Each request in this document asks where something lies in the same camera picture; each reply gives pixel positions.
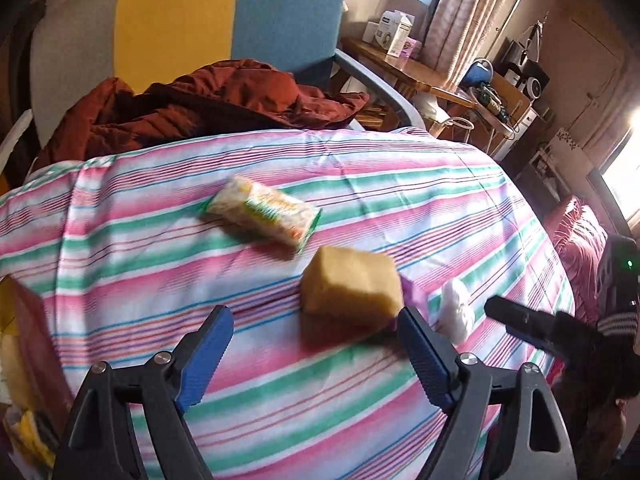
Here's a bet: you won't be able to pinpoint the tricolour chair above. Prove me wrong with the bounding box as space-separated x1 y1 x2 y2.
27 0 347 146

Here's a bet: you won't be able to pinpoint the gold metal tin tray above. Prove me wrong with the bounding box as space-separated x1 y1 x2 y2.
0 275 76 461

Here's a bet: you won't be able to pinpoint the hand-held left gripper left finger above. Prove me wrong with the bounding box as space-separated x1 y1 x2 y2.
52 305 235 480

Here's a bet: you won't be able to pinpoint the white foam board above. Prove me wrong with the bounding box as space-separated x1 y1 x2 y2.
0 107 35 171

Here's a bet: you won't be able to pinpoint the pink patterned curtain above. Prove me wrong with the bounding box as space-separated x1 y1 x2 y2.
422 0 526 88

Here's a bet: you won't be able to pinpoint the striped pink green bedsheet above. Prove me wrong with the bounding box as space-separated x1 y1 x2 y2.
0 127 576 480

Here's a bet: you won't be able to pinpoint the black silver speaker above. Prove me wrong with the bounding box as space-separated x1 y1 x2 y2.
500 60 551 101

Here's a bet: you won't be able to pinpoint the blue white carton box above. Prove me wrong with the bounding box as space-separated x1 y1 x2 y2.
382 10 415 57

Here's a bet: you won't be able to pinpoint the wooden desk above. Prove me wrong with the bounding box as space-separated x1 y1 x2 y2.
340 36 478 111

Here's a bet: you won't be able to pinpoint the clear snack packet green edges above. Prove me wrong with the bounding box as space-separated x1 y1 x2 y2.
200 175 323 254

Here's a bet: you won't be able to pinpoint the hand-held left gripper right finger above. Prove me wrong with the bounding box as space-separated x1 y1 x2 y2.
397 306 578 480

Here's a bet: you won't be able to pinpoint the white storage cabinet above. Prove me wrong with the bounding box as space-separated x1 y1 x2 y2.
482 102 543 161

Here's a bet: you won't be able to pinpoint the pink quilted bedding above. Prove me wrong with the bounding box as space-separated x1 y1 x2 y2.
542 195 613 331

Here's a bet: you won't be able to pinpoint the yellow sponge block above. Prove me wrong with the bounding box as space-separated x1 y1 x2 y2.
299 246 405 333

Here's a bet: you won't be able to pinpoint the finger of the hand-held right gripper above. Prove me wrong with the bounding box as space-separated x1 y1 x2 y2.
484 295 603 363

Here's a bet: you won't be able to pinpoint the red-brown padded jacket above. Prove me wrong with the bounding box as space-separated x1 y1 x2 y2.
37 59 371 168

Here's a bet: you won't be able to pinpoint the person's right forearm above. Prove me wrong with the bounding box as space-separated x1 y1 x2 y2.
552 305 640 468

